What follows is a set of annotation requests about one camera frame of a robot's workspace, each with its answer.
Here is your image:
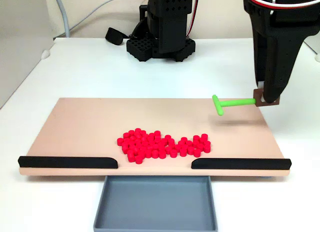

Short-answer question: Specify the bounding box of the black table clamp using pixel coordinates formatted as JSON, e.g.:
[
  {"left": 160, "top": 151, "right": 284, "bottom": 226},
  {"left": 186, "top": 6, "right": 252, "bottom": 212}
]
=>
[{"left": 104, "top": 27, "right": 130, "bottom": 46}]

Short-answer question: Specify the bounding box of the grey hose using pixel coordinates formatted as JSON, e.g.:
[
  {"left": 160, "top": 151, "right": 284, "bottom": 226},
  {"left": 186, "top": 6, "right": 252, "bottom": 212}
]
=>
[{"left": 52, "top": 0, "right": 71, "bottom": 38}]

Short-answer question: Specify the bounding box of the green T-shaped pusher tool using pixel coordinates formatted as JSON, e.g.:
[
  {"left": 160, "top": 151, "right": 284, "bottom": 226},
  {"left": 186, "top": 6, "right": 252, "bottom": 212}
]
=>
[{"left": 211, "top": 88, "right": 280, "bottom": 117}]

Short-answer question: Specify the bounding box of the red white black servo cable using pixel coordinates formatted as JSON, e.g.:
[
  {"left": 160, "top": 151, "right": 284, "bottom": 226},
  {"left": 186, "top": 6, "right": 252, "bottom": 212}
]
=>
[
  {"left": 185, "top": 0, "right": 200, "bottom": 40},
  {"left": 248, "top": 0, "right": 320, "bottom": 11}
]

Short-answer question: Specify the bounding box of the grey shallow tray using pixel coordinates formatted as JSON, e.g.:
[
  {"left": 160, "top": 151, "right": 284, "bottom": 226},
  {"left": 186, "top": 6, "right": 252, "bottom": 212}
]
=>
[{"left": 93, "top": 175, "right": 218, "bottom": 232}]

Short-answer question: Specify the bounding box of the beige flat board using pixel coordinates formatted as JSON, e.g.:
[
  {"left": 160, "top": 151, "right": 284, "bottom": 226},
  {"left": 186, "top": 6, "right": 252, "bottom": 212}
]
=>
[{"left": 18, "top": 97, "right": 291, "bottom": 178}]

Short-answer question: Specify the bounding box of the white side panel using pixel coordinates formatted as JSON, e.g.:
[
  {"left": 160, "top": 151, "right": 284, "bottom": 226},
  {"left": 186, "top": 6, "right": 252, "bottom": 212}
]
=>
[
  {"left": 302, "top": 29, "right": 320, "bottom": 55},
  {"left": 0, "top": 0, "right": 55, "bottom": 109}
]

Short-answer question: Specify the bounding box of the black board edge rail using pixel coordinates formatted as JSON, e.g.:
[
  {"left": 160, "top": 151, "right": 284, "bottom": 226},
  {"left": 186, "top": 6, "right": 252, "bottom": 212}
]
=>
[
  {"left": 191, "top": 157, "right": 292, "bottom": 171},
  {"left": 17, "top": 155, "right": 119, "bottom": 170}
]

